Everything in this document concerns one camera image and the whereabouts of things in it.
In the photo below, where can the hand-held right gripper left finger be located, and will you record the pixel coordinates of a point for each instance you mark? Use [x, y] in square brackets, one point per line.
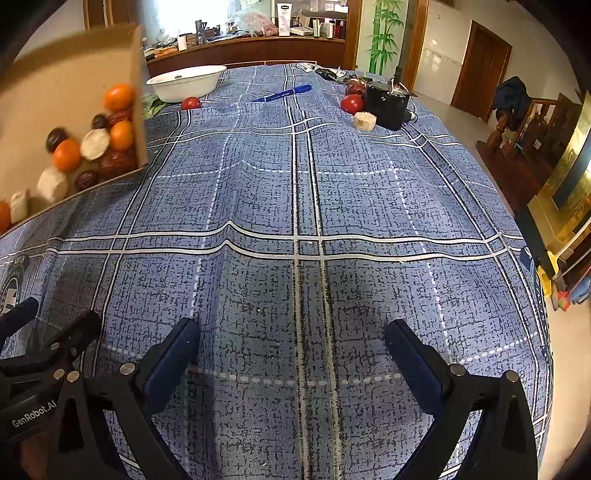
[173, 355]

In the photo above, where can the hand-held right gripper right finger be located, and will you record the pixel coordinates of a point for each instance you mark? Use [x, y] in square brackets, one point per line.
[413, 364]

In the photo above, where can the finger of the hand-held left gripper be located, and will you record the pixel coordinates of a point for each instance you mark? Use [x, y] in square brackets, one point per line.
[21, 316]
[74, 334]

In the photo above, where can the brown cardboard box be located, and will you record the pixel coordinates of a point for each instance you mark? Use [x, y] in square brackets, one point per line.
[46, 92]

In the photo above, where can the orange mandarin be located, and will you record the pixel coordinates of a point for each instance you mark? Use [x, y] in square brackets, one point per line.
[2, 217]
[67, 154]
[119, 97]
[122, 135]

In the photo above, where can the peeled white sugarcane piece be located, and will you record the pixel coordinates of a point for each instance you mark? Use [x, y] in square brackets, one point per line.
[95, 144]
[19, 206]
[363, 121]
[52, 184]

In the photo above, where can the colourful plastic toys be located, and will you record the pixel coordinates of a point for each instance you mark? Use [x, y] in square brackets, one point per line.
[554, 286]

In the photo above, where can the blue plaid tablecloth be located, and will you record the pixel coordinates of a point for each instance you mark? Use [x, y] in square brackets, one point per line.
[277, 207]

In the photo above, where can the leafy green vegetable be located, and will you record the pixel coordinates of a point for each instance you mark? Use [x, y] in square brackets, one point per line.
[152, 106]

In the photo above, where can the gold framed picture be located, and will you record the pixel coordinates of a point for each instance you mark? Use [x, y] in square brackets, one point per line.
[572, 180]

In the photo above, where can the red tomato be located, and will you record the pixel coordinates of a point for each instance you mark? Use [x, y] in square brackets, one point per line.
[190, 103]
[353, 104]

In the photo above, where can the black box device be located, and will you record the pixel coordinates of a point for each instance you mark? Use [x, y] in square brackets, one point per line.
[385, 106]

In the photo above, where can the wooden stair railing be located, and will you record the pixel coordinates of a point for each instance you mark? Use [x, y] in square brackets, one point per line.
[540, 129]

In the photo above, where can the white basin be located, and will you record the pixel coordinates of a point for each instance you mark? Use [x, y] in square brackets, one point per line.
[184, 85]

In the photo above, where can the dark blue jacket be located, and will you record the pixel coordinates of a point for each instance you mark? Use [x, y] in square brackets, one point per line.
[510, 99]

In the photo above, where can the blue marker pen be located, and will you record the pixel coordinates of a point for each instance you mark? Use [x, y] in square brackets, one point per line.
[281, 93]

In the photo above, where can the brown wooden door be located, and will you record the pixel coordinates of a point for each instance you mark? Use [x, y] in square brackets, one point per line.
[480, 69]

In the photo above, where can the black key bunch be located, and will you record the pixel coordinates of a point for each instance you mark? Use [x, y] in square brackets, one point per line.
[328, 73]

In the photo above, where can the wooden counter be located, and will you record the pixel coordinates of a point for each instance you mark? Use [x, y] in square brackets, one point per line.
[254, 50]

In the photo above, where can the plastic bag with red contents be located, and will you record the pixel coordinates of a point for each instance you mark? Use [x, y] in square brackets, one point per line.
[251, 22]

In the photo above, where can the white lotion tube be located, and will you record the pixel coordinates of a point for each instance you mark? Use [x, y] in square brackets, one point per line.
[283, 17]

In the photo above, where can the green bamboo wall decal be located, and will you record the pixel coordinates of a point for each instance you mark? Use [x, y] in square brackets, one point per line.
[385, 37]

